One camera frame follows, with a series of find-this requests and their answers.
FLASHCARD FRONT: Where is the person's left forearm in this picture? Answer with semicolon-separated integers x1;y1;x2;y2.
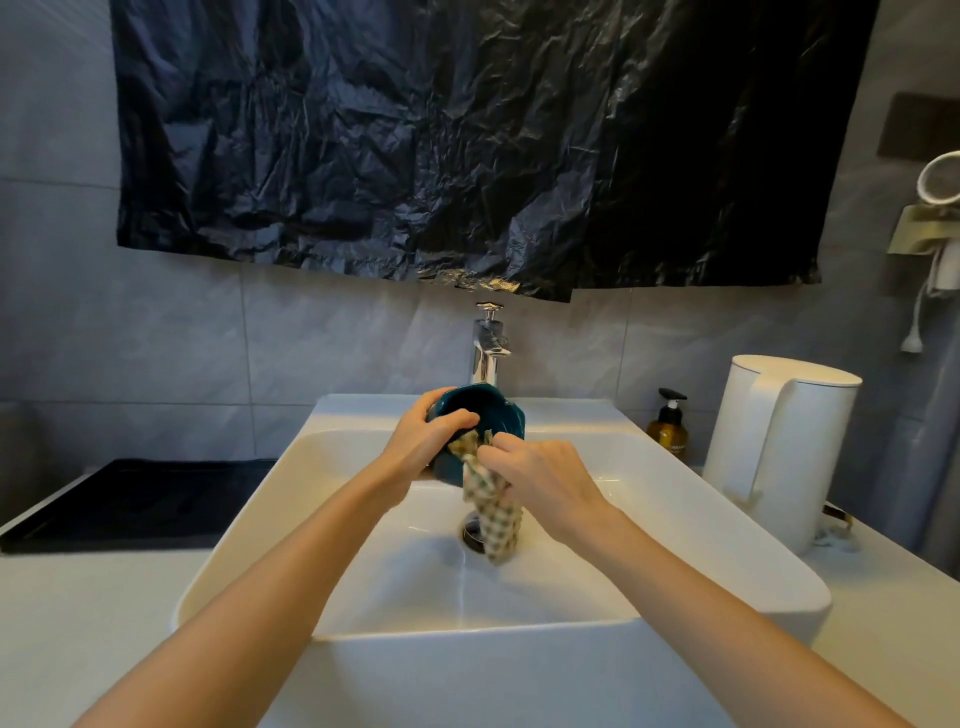
75;456;412;728

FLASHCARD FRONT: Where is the dark teal ceramic bowl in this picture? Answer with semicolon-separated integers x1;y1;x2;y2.
426;383;527;487

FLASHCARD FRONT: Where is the black plastic sheet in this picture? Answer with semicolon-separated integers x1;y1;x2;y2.
109;0;882;304

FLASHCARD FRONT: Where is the person's left hand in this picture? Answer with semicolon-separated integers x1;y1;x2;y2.
378;387;481;513

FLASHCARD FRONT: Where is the amber pump soap bottle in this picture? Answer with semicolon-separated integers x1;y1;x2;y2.
646;387;690;462

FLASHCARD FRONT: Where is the white hair dryer cord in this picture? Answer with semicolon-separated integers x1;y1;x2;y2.
900;247;948;355

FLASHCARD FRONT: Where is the chrome faucet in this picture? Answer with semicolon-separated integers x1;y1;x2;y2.
469;302;513;390

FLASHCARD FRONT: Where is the person's right hand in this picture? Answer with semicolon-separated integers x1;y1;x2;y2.
477;432;618;549

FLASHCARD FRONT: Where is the person's right forearm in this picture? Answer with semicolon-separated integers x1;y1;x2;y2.
553;504;918;728

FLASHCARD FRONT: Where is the white wall hair dryer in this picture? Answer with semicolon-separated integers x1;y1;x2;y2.
916;150;960;292

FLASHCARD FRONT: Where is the white rectangular sink basin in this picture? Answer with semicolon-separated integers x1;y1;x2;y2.
171;393;833;728

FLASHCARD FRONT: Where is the beige wall holder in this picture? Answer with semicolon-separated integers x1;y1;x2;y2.
887;204;960;257

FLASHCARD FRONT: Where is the green checkered dish cloth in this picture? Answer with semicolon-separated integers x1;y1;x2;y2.
448;429;525;566

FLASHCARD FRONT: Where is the black induction cooktop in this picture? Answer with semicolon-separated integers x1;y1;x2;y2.
0;458;279;556

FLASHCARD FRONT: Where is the dark wall socket panel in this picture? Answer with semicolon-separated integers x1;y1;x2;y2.
876;92;960;162

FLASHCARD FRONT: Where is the white electric kettle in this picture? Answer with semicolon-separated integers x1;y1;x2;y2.
702;354;864;557

